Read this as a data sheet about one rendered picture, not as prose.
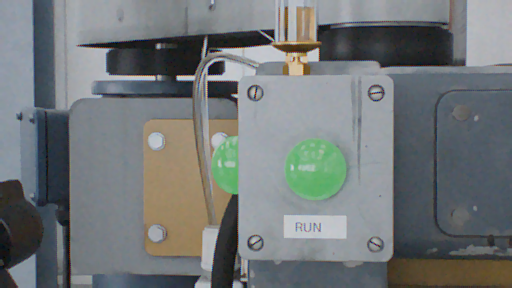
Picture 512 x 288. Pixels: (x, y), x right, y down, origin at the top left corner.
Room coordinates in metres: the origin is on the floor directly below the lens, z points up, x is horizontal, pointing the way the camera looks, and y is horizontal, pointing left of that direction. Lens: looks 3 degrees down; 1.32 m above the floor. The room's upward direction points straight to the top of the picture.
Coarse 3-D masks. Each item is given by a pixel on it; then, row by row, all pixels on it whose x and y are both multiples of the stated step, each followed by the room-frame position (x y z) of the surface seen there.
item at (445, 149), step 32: (320, 64) 0.60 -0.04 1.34; (352, 64) 0.60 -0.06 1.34; (416, 96) 0.55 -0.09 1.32; (448, 96) 0.54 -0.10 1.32; (480, 96) 0.54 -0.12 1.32; (416, 128) 0.55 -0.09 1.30; (448, 128) 0.54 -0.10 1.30; (480, 128) 0.54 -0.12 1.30; (416, 160) 0.55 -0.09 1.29; (448, 160) 0.54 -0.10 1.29; (480, 160) 0.54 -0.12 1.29; (416, 192) 0.55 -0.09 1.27; (448, 192) 0.54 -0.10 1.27; (480, 192) 0.54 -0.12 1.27; (416, 224) 0.55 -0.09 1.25; (448, 224) 0.54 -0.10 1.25; (480, 224) 0.54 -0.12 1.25; (416, 256) 0.55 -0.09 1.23; (448, 256) 0.55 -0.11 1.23; (480, 256) 0.55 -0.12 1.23
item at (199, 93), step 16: (256, 32) 0.89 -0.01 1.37; (208, 48) 0.84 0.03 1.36; (208, 64) 0.67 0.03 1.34; (240, 64) 0.65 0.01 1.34; (256, 64) 0.64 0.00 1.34; (192, 96) 0.70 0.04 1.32; (192, 112) 0.71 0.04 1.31; (208, 144) 0.83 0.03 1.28; (208, 160) 0.82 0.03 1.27; (208, 176) 0.76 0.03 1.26; (208, 192) 0.77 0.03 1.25; (208, 208) 0.78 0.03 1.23
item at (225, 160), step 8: (232, 136) 0.52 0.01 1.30; (224, 144) 0.52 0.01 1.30; (232, 144) 0.52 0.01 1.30; (216, 152) 0.52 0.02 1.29; (224, 152) 0.51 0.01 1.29; (232, 152) 0.51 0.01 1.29; (216, 160) 0.52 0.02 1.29; (224, 160) 0.51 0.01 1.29; (232, 160) 0.51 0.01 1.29; (216, 168) 0.52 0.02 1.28; (224, 168) 0.51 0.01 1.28; (232, 168) 0.51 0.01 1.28; (216, 176) 0.52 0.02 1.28; (224, 176) 0.51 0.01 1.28; (232, 176) 0.51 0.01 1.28; (224, 184) 0.51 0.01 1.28; (232, 184) 0.51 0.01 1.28; (232, 192) 0.52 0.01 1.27
